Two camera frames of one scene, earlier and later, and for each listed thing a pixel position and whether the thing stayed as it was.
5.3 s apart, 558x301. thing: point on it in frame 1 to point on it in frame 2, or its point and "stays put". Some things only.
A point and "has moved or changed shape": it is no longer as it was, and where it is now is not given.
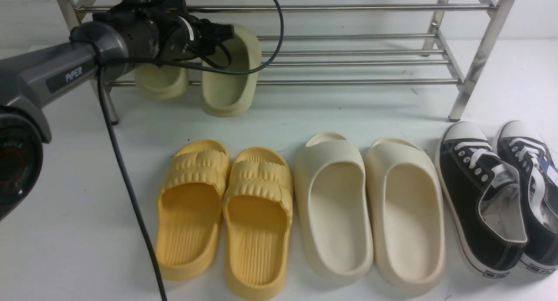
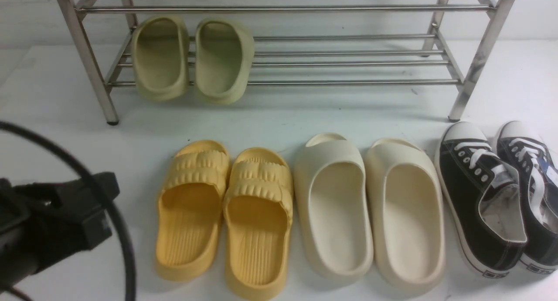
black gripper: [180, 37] to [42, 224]
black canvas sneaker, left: [482, 199] stays put
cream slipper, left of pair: [330, 177] stays put
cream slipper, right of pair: [406, 213] stays put
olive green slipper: [226, 95] has moved or changed shape
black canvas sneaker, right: [524, 146] stays put
